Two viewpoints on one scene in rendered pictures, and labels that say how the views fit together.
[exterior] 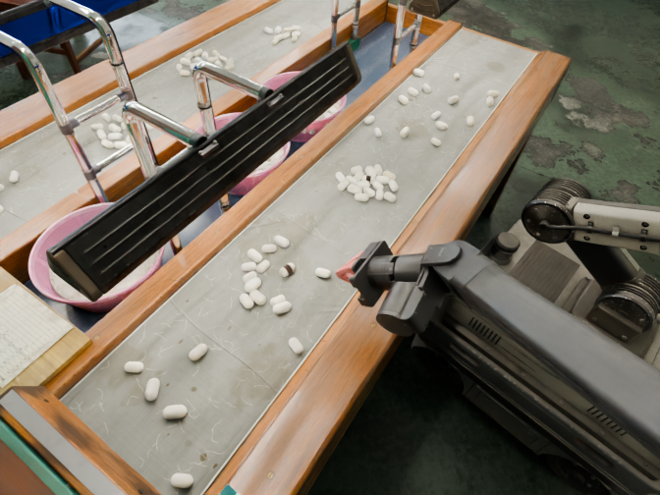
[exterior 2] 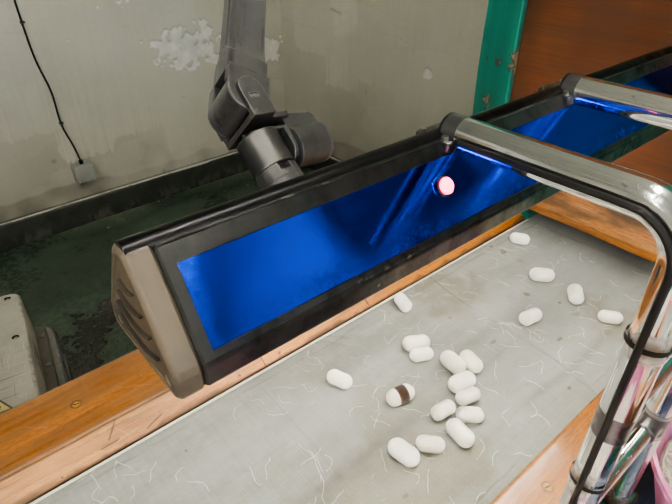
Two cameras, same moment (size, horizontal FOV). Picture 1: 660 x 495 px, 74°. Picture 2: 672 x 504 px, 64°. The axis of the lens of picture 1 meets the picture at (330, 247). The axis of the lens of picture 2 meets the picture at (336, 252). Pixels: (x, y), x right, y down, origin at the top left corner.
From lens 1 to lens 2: 1.01 m
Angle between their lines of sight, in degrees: 93
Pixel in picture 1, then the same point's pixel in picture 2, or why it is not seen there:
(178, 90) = not seen: outside the picture
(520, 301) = (247, 21)
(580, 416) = (51, 381)
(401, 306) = (311, 123)
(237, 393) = (475, 283)
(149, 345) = (602, 342)
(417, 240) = (145, 386)
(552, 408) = not seen: hidden behind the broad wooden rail
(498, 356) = not seen: hidden behind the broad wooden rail
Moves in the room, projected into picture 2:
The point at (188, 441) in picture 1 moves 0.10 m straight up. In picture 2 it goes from (521, 262) to (533, 209)
